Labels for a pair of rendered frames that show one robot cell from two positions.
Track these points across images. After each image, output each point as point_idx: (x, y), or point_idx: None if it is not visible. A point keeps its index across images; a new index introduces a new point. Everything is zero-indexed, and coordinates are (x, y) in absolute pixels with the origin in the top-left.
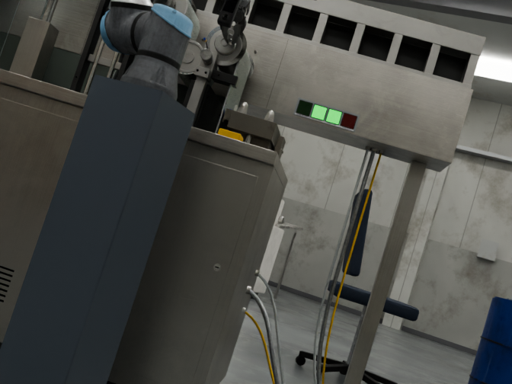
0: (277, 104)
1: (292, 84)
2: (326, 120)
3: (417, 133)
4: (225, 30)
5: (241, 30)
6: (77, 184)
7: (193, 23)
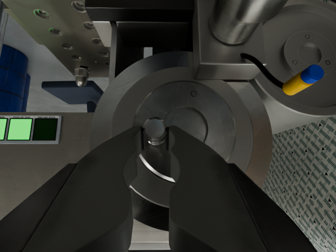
0: (90, 123)
1: (74, 162)
2: (5, 120)
3: None
4: (194, 170)
5: (39, 197)
6: None
7: (302, 208)
